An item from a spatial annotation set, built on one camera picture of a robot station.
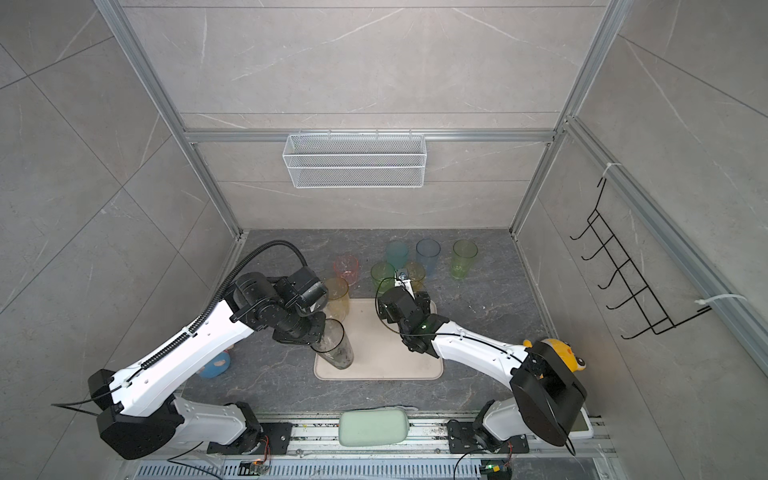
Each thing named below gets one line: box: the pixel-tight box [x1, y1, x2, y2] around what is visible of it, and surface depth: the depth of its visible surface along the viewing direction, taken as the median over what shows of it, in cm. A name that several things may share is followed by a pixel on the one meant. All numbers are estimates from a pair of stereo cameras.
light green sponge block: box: [338, 407, 410, 447], surface depth 75 cm
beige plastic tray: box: [314, 298, 444, 381], surface depth 86 cm
